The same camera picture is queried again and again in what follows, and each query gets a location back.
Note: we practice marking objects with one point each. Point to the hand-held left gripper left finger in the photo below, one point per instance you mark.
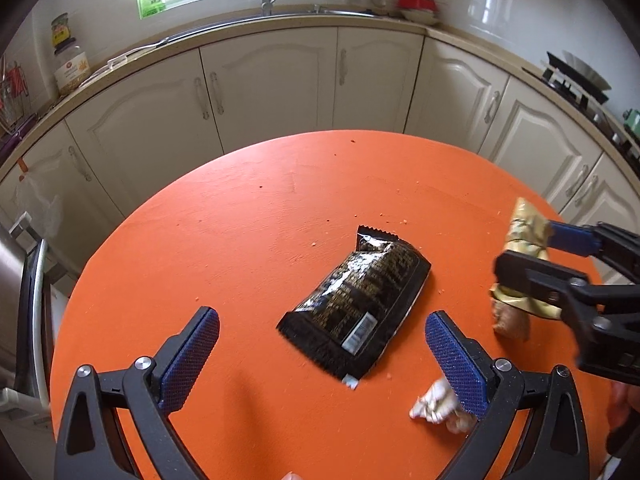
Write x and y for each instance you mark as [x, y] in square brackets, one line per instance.
[192, 355]

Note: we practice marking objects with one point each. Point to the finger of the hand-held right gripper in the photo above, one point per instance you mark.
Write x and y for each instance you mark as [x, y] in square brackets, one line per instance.
[575, 240]
[530, 275]

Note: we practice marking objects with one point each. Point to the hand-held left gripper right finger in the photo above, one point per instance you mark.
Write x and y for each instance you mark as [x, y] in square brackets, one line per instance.
[455, 360]

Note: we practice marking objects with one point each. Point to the gold wrapper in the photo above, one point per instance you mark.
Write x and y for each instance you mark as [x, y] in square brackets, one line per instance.
[525, 227]

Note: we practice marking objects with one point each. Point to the black snack packet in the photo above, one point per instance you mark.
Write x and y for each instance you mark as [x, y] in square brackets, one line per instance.
[360, 300]

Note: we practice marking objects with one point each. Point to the person's right hand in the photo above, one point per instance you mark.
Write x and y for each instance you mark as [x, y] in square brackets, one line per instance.
[621, 396]

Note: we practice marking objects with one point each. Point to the crumpled white paper scrap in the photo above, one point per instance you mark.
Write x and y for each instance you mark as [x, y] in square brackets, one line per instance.
[435, 402]

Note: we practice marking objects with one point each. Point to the ginger piece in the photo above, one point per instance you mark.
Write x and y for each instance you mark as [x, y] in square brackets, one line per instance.
[510, 327]

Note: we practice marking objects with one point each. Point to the black gas stove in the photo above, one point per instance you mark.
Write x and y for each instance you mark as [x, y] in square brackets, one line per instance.
[600, 120]

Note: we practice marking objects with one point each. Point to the green electric cooker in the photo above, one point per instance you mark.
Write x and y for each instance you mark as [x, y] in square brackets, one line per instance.
[632, 120]

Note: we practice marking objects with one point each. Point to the black induction cooker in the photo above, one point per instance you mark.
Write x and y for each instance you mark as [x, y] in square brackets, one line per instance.
[560, 80]

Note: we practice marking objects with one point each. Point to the steel wok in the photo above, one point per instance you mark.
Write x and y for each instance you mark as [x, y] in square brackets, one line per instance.
[587, 72]

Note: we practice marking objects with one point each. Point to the stainless steel appliance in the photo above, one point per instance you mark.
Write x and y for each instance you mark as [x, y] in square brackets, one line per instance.
[20, 310]

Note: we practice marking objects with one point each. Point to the clear hanging plastic bag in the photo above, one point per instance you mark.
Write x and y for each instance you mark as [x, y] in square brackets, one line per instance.
[37, 205]

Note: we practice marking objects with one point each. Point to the stack of white bowls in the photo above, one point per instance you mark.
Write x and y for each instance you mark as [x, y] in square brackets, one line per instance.
[422, 17]

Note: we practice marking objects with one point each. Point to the round orange table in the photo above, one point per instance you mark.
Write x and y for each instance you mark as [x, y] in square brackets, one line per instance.
[280, 90]

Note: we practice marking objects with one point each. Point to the red container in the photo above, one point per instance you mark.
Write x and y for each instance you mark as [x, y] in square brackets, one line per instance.
[417, 4]

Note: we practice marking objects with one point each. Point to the large clear jar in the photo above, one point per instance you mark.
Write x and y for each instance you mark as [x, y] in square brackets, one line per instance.
[72, 72]

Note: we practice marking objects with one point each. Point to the red kitchen utensil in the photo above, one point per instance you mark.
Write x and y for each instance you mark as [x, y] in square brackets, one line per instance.
[17, 82]

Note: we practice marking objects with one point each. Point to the stainless steel sink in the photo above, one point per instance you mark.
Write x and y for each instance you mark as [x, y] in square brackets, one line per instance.
[340, 10]

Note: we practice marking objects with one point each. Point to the small yellow label jar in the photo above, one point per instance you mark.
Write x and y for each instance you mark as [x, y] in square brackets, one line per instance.
[62, 32]

